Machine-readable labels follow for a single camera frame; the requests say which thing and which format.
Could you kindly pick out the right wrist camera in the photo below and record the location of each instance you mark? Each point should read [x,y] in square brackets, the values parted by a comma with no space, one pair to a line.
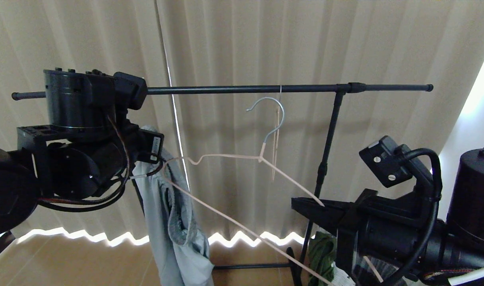
[381,159]

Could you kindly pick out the beige curtain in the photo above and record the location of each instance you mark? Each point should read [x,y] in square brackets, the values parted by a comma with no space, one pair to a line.
[345,39]

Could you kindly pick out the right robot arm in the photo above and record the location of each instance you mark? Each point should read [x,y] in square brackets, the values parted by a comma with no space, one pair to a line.
[472,190]

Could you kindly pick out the pale grey trousers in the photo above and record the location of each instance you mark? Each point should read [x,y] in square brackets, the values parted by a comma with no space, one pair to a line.
[162,238]

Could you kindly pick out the black clothes rack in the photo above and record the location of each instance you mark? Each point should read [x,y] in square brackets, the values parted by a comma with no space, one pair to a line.
[226,89]

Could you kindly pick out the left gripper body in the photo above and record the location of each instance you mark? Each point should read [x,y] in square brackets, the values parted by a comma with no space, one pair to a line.
[146,145]

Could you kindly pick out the pink clothes hanger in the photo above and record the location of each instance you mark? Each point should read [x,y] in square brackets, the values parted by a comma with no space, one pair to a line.
[276,139]
[226,155]

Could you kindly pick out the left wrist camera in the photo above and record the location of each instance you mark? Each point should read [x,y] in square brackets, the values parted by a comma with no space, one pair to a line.
[130,89]

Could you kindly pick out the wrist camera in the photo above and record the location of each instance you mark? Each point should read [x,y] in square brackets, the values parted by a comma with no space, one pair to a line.
[130,89]
[381,159]

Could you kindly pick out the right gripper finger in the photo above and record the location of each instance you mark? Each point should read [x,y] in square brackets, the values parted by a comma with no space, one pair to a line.
[325,208]
[327,223]

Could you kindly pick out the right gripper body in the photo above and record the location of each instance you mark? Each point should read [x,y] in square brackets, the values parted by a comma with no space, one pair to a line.
[393,234]

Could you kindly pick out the green printed shirt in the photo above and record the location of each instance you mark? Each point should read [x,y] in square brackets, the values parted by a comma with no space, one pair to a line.
[321,254]

